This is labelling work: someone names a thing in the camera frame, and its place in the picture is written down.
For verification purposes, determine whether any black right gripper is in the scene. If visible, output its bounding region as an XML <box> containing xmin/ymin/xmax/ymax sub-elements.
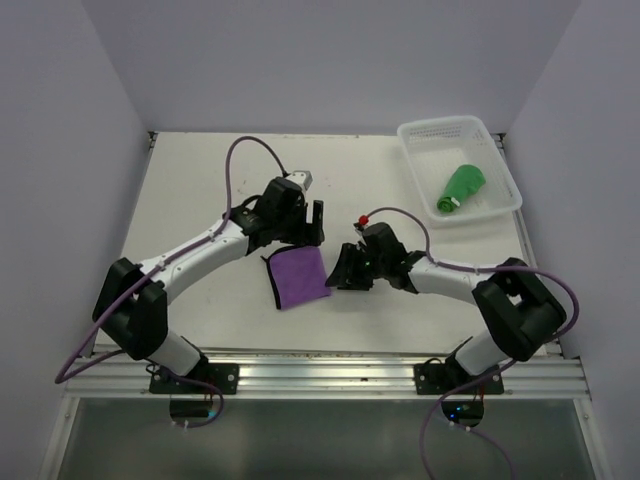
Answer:
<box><xmin>325</xmin><ymin>242</ymin><xmax>388</xmax><ymax>291</ymax></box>

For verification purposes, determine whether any black and purple towel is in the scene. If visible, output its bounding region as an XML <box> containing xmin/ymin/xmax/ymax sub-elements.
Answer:
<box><xmin>262</xmin><ymin>246</ymin><xmax>331</xmax><ymax>311</ymax></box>

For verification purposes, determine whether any green microfiber towel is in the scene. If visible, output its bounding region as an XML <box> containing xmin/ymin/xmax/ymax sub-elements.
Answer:
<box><xmin>436</xmin><ymin>164</ymin><xmax>486</xmax><ymax>214</ymax></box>

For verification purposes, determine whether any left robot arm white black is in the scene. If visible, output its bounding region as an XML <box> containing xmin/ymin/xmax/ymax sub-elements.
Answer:
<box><xmin>93</xmin><ymin>170</ymin><xmax>324</xmax><ymax>393</ymax></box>

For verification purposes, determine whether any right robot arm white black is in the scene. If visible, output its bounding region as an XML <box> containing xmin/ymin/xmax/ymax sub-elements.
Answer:
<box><xmin>326</xmin><ymin>222</ymin><xmax>567</xmax><ymax>393</ymax></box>

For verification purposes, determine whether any white plastic basket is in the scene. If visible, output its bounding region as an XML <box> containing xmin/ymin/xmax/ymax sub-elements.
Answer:
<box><xmin>397</xmin><ymin>115</ymin><xmax>523</xmax><ymax>225</ymax></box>

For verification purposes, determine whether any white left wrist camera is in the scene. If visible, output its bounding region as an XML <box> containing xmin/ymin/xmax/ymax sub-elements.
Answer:
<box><xmin>285</xmin><ymin>170</ymin><xmax>313</xmax><ymax>194</ymax></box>

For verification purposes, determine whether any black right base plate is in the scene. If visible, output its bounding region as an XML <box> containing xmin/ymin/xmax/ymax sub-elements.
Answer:
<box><xmin>413</xmin><ymin>358</ymin><xmax>505</xmax><ymax>395</ymax></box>

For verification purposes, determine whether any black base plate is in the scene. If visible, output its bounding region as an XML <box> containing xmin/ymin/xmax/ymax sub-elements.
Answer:
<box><xmin>145</xmin><ymin>363</ymin><xmax>240</xmax><ymax>395</ymax></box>
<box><xmin>413</xmin><ymin>358</ymin><xmax>505</xmax><ymax>395</ymax></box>

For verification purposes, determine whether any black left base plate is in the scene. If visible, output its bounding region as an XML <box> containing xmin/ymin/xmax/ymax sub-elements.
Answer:
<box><xmin>145</xmin><ymin>363</ymin><xmax>240</xmax><ymax>395</ymax></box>

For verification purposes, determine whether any aluminium mounting rail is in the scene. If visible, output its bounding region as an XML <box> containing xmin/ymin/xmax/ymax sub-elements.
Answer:
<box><xmin>64</xmin><ymin>351</ymin><xmax>590</xmax><ymax>400</ymax></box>

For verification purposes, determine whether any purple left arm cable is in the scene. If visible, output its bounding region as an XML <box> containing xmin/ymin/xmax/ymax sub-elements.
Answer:
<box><xmin>54</xmin><ymin>135</ymin><xmax>294</xmax><ymax>426</ymax></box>

